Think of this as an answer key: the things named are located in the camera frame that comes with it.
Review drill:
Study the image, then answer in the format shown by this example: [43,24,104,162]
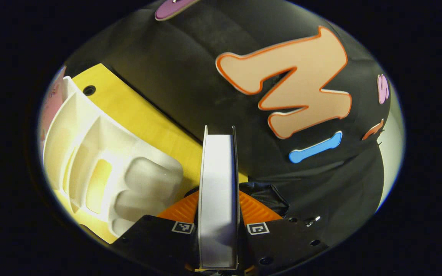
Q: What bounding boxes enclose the white plastic bookshelf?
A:
[43,76,185,239]

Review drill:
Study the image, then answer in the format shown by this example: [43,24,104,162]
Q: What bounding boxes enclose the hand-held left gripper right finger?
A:
[239,190,330,272]

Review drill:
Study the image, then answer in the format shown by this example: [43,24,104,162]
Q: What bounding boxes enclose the black backdrop cloth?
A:
[64,0,392,246]

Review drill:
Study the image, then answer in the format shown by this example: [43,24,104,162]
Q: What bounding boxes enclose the blue schoolbag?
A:
[239,181,291,218]

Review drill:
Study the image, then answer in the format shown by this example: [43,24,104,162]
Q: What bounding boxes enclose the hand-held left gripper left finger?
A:
[111,190,200,271]

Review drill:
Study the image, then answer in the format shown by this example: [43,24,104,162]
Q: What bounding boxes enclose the black cover book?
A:
[197,125,241,271]

